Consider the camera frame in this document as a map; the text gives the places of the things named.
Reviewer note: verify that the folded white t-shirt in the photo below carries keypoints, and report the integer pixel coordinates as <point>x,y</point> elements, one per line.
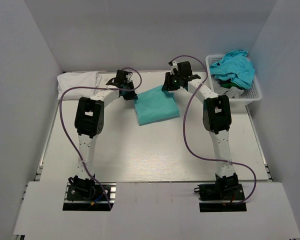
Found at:
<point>78,79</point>

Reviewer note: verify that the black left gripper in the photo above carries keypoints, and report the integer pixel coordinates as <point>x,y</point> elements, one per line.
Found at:
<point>133,96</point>

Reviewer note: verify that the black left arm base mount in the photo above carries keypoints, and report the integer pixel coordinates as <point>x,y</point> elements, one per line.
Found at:
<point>80,201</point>

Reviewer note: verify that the white plastic laundry basket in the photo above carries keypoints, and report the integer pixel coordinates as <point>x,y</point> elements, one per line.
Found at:
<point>249,96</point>

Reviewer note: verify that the dark green garment in basket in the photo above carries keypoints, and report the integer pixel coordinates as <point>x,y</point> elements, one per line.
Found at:
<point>228,84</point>

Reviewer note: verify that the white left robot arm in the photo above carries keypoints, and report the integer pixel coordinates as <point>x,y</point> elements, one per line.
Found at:
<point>90,118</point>

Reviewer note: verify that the light blue crumpled t-shirt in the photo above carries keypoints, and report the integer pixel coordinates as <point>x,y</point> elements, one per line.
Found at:
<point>234,66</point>

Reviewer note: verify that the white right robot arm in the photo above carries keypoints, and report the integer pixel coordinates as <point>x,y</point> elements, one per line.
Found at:
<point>216,118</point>

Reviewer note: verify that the aluminium table edge rail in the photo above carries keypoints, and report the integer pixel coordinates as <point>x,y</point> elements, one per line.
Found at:
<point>148,71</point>

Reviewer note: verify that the grey white crumpled garment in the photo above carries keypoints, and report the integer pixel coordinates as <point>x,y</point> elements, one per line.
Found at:
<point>232,93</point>

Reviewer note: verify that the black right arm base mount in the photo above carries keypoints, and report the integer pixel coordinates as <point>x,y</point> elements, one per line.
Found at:
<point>212,200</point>

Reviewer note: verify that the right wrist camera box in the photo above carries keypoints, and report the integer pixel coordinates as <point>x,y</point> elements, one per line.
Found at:
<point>184,69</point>

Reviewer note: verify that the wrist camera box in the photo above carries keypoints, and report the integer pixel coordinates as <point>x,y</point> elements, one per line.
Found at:
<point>121,77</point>
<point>184,69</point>

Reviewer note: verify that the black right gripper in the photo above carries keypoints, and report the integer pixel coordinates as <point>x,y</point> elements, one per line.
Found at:
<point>168,85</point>

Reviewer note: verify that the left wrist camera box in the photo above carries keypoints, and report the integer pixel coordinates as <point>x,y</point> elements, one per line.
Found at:
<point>121,77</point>

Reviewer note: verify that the teal green t-shirt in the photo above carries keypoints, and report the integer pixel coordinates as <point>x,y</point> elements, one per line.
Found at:
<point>155,105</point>

